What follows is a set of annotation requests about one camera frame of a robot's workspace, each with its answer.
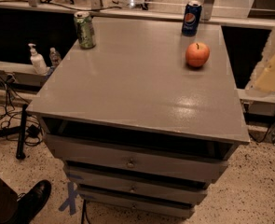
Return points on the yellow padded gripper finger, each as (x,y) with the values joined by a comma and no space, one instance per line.
(262,79)

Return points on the blue pepsi can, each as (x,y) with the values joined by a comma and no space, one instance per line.
(191,18)

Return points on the green soda can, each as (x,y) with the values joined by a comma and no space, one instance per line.
(84,30)

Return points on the red orange apple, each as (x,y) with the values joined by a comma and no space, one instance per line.
(197,54)

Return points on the top grey drawer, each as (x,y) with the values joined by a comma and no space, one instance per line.
(70,149)

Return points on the grey drawer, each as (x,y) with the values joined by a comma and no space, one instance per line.
(137,202)
(70,149)
(143,185)

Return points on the grey drawer cabinet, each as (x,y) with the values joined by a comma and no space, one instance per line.
(134,90)

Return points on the middle grey drawer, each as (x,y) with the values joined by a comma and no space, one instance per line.
(143,185)

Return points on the bottom grey drawer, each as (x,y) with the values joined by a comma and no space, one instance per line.
(137,202)

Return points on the small clear plastic bottle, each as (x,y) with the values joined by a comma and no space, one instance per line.
(55,57)

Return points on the white pump dispenser bottle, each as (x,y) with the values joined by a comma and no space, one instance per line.
(37,60)

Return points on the black power adapter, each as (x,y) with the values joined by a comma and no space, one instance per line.
(33,131)

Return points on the black stand leg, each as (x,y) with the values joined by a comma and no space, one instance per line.
(20,130)

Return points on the black leather shoe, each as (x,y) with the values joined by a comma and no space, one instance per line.
(31,203)

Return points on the brown trouser leg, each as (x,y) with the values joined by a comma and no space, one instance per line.
(8,204)

